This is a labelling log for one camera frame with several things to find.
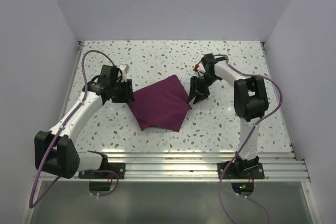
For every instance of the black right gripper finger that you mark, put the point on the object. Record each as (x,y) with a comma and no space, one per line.
(192,92)
(199,98)

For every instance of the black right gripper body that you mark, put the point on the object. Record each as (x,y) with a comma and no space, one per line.
(202,86)

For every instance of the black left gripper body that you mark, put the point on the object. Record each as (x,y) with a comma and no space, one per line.
(122,92)

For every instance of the purple cloth mat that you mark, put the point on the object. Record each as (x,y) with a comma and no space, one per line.
(163,104)

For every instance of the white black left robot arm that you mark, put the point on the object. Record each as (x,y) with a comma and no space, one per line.
(55,151)

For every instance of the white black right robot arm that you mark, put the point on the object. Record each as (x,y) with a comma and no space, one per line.
(250,104)

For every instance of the aluminium frame rail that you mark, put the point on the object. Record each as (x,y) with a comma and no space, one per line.
(202,167)

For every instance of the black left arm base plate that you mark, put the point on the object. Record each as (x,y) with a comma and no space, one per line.
(110,170)

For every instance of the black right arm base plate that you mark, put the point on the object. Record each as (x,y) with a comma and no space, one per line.
(232,172)

